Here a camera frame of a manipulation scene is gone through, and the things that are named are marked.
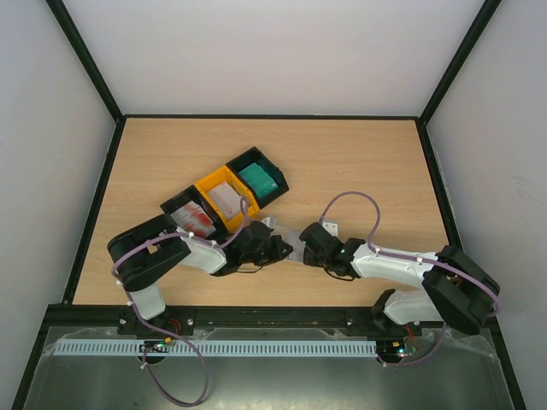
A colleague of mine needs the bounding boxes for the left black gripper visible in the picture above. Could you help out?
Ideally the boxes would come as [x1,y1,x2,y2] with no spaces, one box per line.
[241,236,293,267]

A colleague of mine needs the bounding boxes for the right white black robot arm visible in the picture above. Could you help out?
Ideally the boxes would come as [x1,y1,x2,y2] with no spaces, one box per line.
[299,222,500,335]

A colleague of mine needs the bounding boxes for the black bin with green cards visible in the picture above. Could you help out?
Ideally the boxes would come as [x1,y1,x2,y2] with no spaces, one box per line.
[226,147,289,209]

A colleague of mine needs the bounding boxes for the light blue slotted cable duct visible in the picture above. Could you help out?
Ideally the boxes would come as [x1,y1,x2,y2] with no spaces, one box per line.
[53,339,377,358]

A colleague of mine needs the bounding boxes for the red patterned card stack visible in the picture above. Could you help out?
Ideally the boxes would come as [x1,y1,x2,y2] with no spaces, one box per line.
[171,201,216,238]

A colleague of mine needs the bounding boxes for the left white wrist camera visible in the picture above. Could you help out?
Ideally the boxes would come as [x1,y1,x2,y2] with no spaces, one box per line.
[260,216,280,235]

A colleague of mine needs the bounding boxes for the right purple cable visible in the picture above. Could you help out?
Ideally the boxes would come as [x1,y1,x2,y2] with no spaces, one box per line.
[320,190,501,368]

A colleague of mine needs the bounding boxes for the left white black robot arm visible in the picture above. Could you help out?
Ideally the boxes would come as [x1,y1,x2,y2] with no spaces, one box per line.
[107,214,294,320]

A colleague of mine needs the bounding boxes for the beige card holder wallet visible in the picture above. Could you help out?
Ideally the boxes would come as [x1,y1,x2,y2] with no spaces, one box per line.
[273,225,305,263]

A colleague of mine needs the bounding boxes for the black aluminium frame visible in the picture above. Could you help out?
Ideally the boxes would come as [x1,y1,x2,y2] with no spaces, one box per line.
[12,1,526,409]

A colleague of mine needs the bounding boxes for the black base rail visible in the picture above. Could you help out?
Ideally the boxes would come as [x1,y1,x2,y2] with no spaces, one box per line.
[44,303,497,338]

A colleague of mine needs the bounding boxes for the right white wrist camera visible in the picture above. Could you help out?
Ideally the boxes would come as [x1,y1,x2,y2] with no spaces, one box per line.
[321,220,338,237]

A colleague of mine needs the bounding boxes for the green card stack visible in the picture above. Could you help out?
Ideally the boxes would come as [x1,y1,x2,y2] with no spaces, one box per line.
[238,162,279,198]

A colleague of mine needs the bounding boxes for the purple cable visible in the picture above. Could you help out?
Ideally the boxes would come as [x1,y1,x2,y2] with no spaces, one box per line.
[320,190,501,368]
[109,196,251,406]

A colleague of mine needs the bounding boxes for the black bin with red cards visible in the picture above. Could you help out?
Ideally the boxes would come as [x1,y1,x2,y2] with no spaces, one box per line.
[160,185,227,240]

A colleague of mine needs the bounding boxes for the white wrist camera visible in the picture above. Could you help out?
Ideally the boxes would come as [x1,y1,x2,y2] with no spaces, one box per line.
[260,216,280,235]
[321,220,338,237]

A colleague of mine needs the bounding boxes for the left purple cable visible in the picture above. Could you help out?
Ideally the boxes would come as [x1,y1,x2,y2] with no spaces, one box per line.
[109,196,251,406]

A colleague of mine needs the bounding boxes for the yellow bin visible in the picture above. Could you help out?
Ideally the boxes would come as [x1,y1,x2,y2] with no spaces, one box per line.
[195,166,260,232]

